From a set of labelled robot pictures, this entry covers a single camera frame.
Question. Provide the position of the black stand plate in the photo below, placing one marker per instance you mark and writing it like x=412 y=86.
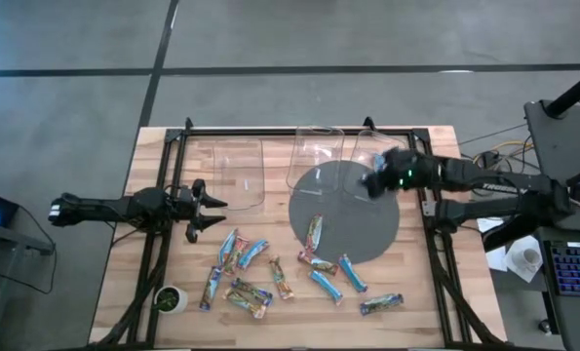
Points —
x=557 y=146

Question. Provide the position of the white cup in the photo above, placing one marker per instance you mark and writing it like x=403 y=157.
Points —
x=529 y=257
x=514 y=265

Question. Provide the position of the black power adapter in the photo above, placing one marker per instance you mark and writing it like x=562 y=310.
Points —
x=488 y=158

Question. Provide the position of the red orange granola bar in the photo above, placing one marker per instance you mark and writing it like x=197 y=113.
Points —
x=318 y=263

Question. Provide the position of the grey metal cart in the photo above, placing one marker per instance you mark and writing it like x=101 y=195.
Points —
x=11 y=239

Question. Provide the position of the silver frame bracket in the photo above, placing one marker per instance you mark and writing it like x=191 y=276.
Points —
x=429 y=208

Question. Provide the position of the black caster wheel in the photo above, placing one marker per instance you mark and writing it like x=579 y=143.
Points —
x=544 y=326

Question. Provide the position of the black pole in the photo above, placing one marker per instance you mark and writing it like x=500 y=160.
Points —
x=574 y=92

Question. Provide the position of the clear plastic bin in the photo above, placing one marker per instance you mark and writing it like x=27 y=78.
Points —
x=314 y=151
x=362 y=148
x=236 y=166

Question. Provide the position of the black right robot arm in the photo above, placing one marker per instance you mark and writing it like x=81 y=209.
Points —
x=489 y=183

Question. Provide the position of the small plant in white pot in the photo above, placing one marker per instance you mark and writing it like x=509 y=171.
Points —
x=170 y=300

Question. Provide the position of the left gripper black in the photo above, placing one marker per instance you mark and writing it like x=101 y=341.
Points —
x=182 y=205

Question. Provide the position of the backlit black keyboard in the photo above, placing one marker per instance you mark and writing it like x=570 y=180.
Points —
x=577 y=268

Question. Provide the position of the white paper sheet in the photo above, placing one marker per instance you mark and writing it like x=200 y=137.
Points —
x=496 y=259

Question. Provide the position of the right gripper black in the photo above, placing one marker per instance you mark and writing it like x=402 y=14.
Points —
x=411 y=170

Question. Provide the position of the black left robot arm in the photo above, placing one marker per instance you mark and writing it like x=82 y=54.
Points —
x=124 y=207

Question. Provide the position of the grey round mat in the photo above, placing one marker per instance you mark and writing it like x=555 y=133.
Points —
x=358 y=229

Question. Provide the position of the light blue granola bar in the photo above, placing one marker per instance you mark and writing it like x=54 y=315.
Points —
x=378 y=162
x=353 y=273
x=253 y=254
x=326 y=286

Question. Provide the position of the black stand crossbar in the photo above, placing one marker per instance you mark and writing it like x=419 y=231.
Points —
x=504 y=241

